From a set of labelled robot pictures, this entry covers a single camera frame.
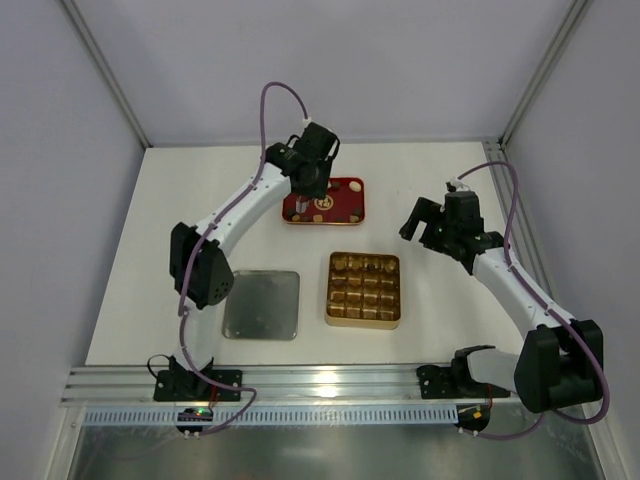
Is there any gold chocolate box tray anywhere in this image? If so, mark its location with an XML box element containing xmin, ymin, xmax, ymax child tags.
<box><xmin>325</xmin><ymin>252</ymin><xmax>401</xmax><ymax>330</ymax></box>

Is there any square metal plate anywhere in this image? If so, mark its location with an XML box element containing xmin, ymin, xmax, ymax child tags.
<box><xmin>222</xmin><ymin>270</ymin><xmax>300</xmax><ymax>341</ymax></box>

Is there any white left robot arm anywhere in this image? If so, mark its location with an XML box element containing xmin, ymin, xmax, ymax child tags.
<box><xmin>168</xmin><ymin>121</ymin><xmax>340</xmax><ymax>398</ymax></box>

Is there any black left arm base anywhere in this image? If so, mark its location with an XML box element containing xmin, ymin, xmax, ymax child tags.
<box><xmin>146</xmin><ymin>354</ymin><xmax>243</xmax><ymax>402</ymax></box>

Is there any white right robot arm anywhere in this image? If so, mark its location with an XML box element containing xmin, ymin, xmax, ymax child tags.
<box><xmin>399</xmin><ymin>191</ymin><xmax>606</xmax><ymax>413</ymax></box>

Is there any red tray lid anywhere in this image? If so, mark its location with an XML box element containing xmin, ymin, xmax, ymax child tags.
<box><xmin>281</xmin><ymin>177</ymin><xmax>366</xmax><ymax>226</ymax></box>

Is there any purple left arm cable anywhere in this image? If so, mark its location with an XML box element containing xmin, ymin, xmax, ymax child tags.
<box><xmin>175</xmin><ymin>81</ymin><xmax>314</xmax><ymax>437</ymax></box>

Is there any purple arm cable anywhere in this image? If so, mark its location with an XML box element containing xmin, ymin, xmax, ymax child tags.
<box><xmin>175</xmin><ymin>81</ymin><xmax>314</xmax><ymax>437</ymax></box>
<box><xmin>449</xmin><ymin>160</ymin><xmax>611</xmax><ymax>440</ymax></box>

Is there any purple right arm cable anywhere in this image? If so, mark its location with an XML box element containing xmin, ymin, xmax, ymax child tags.
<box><xmin>449</xmin><ymin>160</ymin><xmax>611</xmax><ymax>440</ymax></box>

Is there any slotted cable duct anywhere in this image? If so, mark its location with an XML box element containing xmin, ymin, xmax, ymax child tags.
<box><xmin>83</xmin><ymin>404</ymin><xmax>458</xmax><ymax>428</ymax></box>

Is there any aluminium front rail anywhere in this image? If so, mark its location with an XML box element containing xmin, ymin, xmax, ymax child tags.
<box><xmin>59</xmin><ymin>360</ymin><xmax>541</xmax><ymax>407</ymax></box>

